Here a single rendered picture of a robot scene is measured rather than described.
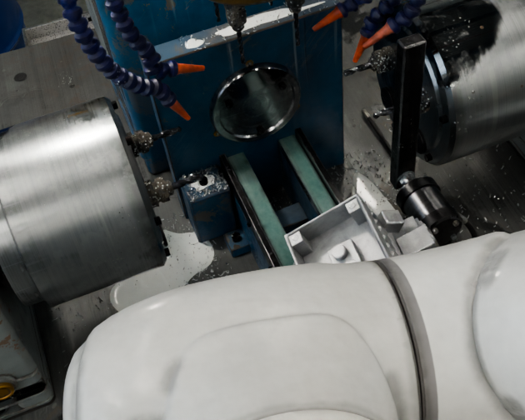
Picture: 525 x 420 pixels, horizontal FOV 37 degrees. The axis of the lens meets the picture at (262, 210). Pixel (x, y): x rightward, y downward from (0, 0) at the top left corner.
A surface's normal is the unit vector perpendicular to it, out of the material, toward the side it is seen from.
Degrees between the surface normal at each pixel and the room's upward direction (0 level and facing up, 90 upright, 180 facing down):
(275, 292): 20
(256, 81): 90
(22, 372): 90
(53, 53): 0
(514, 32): 32
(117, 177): 39
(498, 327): 55
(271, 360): 8
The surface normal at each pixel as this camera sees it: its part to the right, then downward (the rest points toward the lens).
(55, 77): -0.09, -0.63
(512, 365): -0.77, 0.25
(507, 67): 0.22, 0.15
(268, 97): 0.36, 0.71
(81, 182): 0.14, -0.10
